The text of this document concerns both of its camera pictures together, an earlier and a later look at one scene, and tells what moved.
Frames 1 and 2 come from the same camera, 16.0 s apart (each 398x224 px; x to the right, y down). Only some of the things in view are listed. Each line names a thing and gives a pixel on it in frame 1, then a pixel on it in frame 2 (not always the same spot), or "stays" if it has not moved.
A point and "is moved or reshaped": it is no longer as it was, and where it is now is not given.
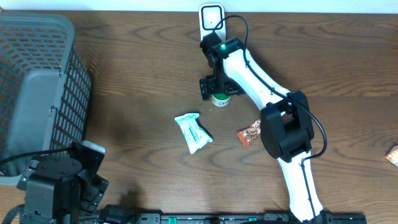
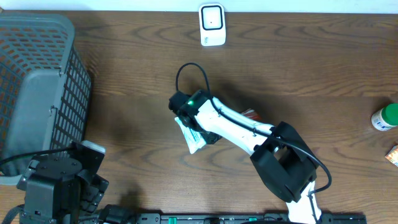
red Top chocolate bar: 248,135 is moved or reshaped
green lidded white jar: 221,99 → 385,118
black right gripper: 208,87 → 210,139
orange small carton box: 392,155 stays
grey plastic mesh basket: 45,89 stays
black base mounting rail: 267,218 stays
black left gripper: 93,193 stays
